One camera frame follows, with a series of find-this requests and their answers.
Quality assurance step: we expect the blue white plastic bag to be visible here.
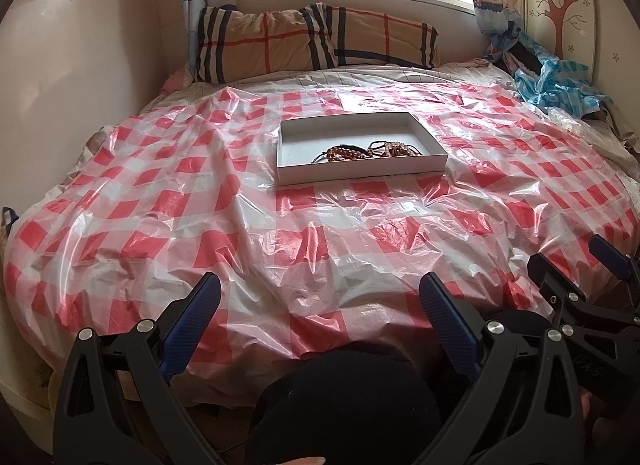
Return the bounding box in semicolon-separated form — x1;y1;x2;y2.
502;32;613;118

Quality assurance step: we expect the person's right hand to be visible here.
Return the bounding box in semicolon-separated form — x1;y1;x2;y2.
277;456;326;465

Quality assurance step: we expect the brown cord bracelet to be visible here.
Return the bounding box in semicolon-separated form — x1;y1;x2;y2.
376;140;424;159

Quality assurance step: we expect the white shallow cardboard box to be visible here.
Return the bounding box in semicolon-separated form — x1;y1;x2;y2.
276;112;448;187

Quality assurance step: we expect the amber bead bracelet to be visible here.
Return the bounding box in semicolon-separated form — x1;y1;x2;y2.
322;143;374;163

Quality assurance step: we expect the tan plaid pillow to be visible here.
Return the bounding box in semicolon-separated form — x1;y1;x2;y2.
191;3;439;85

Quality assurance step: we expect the thin silver wire bangle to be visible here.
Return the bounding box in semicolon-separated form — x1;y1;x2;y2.
312;151;334;164

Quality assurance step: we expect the red white checkered plastic sheet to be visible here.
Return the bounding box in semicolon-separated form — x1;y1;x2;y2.
4;83;639;379

